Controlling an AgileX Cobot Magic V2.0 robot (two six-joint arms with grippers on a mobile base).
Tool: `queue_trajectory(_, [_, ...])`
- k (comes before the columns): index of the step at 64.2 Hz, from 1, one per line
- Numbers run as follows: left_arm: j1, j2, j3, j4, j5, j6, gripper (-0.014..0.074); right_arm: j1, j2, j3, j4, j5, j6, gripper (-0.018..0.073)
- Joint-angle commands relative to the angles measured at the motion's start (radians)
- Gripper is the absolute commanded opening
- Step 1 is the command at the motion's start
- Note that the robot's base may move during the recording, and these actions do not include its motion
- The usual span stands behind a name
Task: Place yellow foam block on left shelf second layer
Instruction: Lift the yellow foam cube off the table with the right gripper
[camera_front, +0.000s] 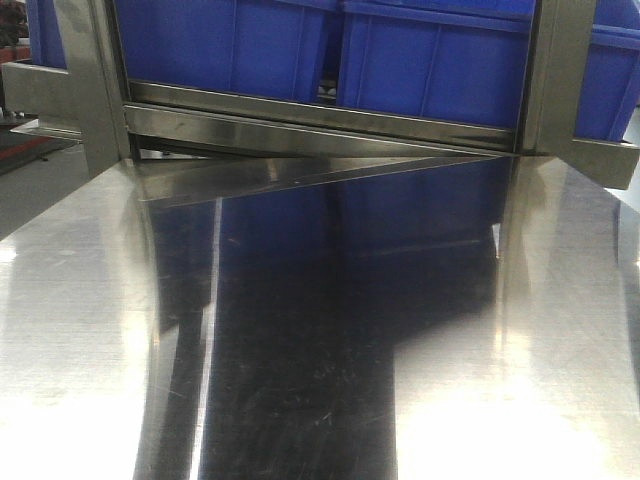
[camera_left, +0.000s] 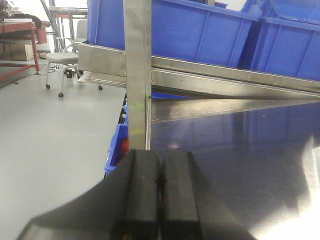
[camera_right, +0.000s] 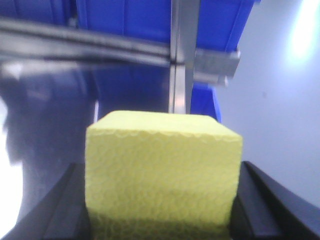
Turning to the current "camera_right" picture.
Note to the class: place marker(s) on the large blue plastic bin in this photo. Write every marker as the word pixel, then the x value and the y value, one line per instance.
pixel 220 24

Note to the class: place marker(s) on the blue bin at left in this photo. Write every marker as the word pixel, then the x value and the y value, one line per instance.
pixel 57 12

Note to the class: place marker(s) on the yellow foam block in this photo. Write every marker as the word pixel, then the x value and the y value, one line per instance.
pixel 160 176

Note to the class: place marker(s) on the steel shelf rack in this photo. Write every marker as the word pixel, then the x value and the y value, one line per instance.
pixel 186 62

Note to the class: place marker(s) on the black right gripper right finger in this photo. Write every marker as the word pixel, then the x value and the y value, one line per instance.
pixel 264 209

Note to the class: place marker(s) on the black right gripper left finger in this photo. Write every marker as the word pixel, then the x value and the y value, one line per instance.
pixel 61 214

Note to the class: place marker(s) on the blue bins below shelf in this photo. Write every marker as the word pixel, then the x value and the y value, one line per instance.
pixel 204 101

